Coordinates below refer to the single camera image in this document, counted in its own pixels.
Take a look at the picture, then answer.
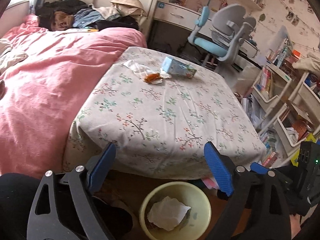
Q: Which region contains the orange peel piece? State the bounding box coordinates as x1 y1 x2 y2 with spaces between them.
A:
144 73 161 83

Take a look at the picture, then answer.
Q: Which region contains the white desk with drawers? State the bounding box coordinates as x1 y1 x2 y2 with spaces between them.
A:
148 0 258 58

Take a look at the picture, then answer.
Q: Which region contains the beige bag on bed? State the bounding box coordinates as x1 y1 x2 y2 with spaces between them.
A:
110 0 147 17

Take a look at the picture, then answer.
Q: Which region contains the right hand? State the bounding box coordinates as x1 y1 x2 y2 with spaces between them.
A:
290 214 301 239

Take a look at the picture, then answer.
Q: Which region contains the white book shelf rack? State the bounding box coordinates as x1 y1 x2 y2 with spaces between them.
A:
251 26 319 167

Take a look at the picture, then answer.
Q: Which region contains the blue grey desk chair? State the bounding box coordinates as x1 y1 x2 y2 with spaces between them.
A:
188 4 257 67

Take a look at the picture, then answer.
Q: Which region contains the yellow round trash bin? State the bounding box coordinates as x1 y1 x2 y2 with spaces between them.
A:
139 181 212 239

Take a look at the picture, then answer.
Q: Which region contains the pink duvet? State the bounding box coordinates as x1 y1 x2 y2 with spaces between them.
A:
1 15 146 178

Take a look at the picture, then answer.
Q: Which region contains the floral white bed sheet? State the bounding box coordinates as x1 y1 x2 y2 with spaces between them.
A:
63 47 266 180

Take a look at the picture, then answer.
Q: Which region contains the pile of dark clothes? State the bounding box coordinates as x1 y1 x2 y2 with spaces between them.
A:
35 0 139 31

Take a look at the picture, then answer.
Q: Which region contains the white paper in bin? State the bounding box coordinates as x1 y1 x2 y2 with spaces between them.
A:
147 196 191 231

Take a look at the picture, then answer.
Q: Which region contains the white tissue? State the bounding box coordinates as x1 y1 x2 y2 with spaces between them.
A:
123 60 172 85

